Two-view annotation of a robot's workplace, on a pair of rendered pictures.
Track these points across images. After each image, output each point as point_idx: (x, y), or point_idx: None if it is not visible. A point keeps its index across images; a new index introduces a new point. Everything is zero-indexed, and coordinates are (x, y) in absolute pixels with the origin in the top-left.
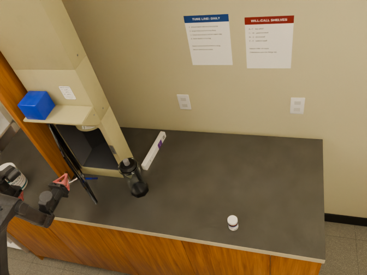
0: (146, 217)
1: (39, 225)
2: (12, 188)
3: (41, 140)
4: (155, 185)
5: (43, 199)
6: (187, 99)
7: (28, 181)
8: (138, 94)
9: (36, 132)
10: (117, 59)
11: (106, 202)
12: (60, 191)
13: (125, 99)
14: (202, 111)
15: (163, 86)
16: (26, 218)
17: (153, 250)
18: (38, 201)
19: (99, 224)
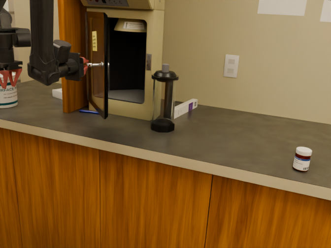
0: (169, 145)
1: (41, 60)
2: (13, 54)
3: (69, 31)
4: (183, 129)
5: (58, 43)
6: (236, 62)
7: (18, 105)
8: (181, 51)
9: (69, 17)
10: (174, 1)
11: (114, 129)
12: (76, 64)
13: (162, 57)
14: (248, 82)
15: (214, 42)
16: (42, 9)
17: (153, 221)
18: (24, 115)
19: (100, 141)
